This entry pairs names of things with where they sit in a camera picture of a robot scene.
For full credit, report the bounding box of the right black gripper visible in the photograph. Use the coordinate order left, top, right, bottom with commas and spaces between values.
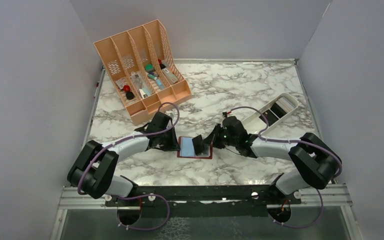
201, 123, 238, 149

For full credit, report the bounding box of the black credit card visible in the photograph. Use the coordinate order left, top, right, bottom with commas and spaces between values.
192, 134, 206, 156

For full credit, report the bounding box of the red leather card holder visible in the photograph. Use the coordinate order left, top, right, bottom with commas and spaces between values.
177, 136, 213, 159

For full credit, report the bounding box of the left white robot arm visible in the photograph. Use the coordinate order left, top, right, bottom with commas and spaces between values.
67, 111, 180, 206

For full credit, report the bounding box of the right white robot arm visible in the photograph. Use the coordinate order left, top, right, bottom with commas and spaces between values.
203, 116, 342, 204

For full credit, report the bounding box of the black round cap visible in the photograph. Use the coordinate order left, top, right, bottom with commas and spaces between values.
125, 91, 135, 100

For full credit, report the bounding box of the light blue marker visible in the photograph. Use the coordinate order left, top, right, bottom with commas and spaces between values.
147, 73, 165, 90

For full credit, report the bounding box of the clear packaged item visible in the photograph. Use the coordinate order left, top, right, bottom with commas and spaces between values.
130, 72, 152, 99

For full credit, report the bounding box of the red round cap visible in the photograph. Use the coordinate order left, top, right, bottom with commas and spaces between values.
122, 84, 131, 93

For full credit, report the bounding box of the green eraser block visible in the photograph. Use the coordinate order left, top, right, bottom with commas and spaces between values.
145, 64, 155, 72

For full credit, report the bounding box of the peach desk file organizer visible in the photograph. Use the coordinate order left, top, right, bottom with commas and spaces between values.
93, 19, 192, 125

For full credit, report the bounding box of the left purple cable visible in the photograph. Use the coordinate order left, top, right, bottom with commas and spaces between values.
76, 101, 181, 196

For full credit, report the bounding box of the purple cable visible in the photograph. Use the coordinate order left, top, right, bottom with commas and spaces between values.
226, 105, 344, 178
76, 101, 181, 196

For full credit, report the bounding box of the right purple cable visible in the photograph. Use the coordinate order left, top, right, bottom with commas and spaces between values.
226, 105, 344, 178

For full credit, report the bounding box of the black mounting base rail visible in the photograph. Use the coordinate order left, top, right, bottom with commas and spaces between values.
105, 184, 302, 224

